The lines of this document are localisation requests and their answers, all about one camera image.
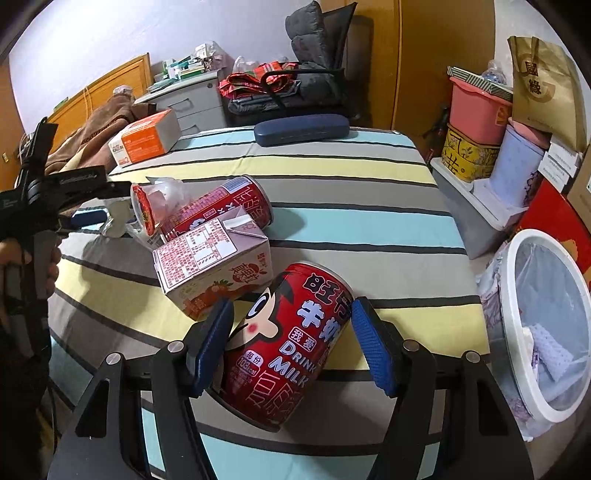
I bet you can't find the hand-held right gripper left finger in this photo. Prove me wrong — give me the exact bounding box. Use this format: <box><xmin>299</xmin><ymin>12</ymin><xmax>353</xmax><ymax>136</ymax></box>
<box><xmin>46</xmin><ymin>298</ymin><xmax>236</xmax><ymax>480</ymax></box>

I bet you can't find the plastic cup with red lid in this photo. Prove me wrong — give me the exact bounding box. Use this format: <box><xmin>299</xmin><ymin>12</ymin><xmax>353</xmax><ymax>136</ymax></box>
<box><xmin>130</xmin><ymin>178</ymin><xmax>185</xmax><ymax>241</ymax></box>

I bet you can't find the orange and white box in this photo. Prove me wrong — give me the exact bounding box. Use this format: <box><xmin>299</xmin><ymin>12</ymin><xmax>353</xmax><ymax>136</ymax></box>
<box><xmin>108</xmin><ymin>108</ymin><xmax>182</xmax><ymax>166</ymax></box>

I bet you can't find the red cartoon milk can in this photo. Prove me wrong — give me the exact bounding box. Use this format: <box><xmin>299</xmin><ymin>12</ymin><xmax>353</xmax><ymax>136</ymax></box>
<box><xmin>210</xmin><ymin>261</ymin><xmax>355</xmax><ymax>432</ymax></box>
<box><xmin>157</xmin><ymin>175</ymin><xmax>274</xmax><ymax>241</ymax></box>

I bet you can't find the wooden wardrobe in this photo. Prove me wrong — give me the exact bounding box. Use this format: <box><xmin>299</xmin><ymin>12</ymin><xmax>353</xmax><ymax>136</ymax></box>
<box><xmin>318</xmin><ymin>0</ymin><xmax>495</xmax><ymax>139</ymax></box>

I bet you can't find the white-rimmed trash bin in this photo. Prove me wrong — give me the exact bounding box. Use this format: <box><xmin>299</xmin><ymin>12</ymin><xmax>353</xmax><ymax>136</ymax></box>
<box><xmin>475</xmin><ymin>228</ymin><xmax>591</xmax><ymax>439</ymax></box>

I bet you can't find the pink plastic bin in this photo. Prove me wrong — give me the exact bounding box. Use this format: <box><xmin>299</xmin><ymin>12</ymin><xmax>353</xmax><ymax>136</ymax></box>
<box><xmin>449</xmin><ymin>76</ymin><xmax>514</xmax><ymax>146</ymax></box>

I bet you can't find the grey cushioned chair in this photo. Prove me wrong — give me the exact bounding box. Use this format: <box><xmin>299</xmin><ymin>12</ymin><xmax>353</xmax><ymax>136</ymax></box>
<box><xmin>259</xmin><ymin>0</ymin><xmax>370</xmax><ymax>125</ymax></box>

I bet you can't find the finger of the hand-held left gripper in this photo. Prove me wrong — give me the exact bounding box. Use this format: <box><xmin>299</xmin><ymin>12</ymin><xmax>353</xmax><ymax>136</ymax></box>
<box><xmin>60</xmin><ymin>180</ymin><xmax>136</xmax><ymax>206</ymax></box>
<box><xmin>60</xmin><ymin>209</ymin><xmax>110</xmax><ymax>234</ymax></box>

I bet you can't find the brown cardboard box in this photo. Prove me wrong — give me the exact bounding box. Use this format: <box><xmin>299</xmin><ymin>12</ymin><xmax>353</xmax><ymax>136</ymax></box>
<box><xmin>567</xmin><ymin>148</ymin><xmax>591</xmax><ymax>222</ymax></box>

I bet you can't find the yellow patterned box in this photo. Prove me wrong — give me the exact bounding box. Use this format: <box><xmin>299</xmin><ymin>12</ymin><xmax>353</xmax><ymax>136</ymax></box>
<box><xmin>441</xmin><ymin>124</ymin><xmax>502</xmax><ymax>185</ymax></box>

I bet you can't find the lavender foam fruit net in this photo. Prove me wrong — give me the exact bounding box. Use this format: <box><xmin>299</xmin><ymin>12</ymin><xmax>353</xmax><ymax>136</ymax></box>
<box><xmin>530</xmin><ymin>323</ymin><xmax>575</xmax><ymax>384</ymax></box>

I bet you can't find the white and pink drink carton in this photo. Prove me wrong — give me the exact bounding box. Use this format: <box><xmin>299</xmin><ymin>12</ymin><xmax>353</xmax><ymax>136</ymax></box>
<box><xmin>152</xmin><ymin>204</ymin><xmax>271</xmax><ymax>322</ymax></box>

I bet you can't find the grey storage box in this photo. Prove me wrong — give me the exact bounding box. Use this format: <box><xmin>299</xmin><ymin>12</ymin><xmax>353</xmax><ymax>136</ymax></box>
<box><xmin>430</xmin><ymin>157</ymin><xmax>527</xmax><ymax>261</ymax></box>

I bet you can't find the striped tablecloth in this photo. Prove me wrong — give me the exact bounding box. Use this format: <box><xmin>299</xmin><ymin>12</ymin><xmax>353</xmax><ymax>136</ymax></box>
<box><xmin>46</xmin><ymin>124</ymin><xmax>491</xmax><ymax>480</ymax></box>

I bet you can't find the person's left hand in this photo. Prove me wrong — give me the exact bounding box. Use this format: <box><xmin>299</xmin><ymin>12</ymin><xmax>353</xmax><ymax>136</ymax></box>
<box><xmin>0</xmin><ymin>239</ymin><xmax>62</xmax><ymax>301</ymax></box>

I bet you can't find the red gift box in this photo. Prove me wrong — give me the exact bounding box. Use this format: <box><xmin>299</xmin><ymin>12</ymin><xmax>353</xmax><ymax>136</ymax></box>
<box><xmin>512</xmin><ymin>178</ymin><xmax>591</xmax><ymax>287</ymax></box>

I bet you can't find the grey nightstand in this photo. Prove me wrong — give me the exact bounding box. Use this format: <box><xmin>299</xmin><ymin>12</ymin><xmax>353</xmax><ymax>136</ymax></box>
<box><xmin>134</xmin><ymin>69</ymin><xmax>227</xmax><ymax>137</ymax></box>

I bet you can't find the wooden bed headboard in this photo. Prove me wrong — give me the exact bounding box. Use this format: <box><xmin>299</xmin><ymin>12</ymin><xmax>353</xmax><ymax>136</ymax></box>
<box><xmin>46</xmin><ymin>52</ymin><xmax>153</xmax><ymax>125</ymax></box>

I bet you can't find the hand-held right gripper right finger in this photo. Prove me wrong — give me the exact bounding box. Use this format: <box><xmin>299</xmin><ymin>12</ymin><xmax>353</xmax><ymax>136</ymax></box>
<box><xmin>352</xmin><ymin>296</ymin><xmax>546</xmax><ymax>480</ymax></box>

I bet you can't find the stack of white boxes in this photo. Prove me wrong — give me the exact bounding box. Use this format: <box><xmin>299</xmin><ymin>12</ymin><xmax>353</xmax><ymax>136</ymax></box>
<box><xmin>540</xmin><ymin>136</ymin><xmax>585</xmax><ymax>195</ymax></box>

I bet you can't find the brown paper bag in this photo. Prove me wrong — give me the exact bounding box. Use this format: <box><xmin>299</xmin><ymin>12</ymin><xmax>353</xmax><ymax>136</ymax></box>
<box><xmin>508</xmin><ymin>36</ymin><xmax>587</xmax><ymax>153</ymax></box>

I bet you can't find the light blue cylinder container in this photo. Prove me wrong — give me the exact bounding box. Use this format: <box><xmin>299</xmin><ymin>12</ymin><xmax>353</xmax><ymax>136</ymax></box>
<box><xmin>488</xmin><ymin>124</ymin><xmax>552</xmax><ymax>208</ymax></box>

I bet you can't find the brown fleece blanket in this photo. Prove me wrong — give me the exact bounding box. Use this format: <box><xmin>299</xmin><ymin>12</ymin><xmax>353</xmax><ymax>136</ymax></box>
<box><xmin>44</xmin><ymin>99</ymin><xmax>158</xmax><ymax>174</ymax></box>

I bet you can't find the patterned box lid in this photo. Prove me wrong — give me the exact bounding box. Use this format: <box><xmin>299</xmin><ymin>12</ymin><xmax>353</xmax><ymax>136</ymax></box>
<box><xmin>447</xmin><ymin>66</ymin><xmax>513</xmax><ymax>102</ymax></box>

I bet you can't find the clutter of small boxes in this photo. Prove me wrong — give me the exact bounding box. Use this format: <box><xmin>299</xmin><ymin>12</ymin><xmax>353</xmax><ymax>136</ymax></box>
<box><xmin>152</xmin><ymin>41</ymin><xmax>227</xmax><ymax>84</ymax></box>

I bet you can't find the dark blue glasses case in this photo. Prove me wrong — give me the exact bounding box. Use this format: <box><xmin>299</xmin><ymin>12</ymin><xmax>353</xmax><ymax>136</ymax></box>
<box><xmin>254</xmin><ymin>114</ymin><xmax>350</xmax><ymax>147</ymax></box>

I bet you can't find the red striped bag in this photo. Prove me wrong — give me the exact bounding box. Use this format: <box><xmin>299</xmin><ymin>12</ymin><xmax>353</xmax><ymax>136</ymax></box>
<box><xmin>218</xmin><ymin>60</ymin><xmax>301</xmax><ymax>100</ymax></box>

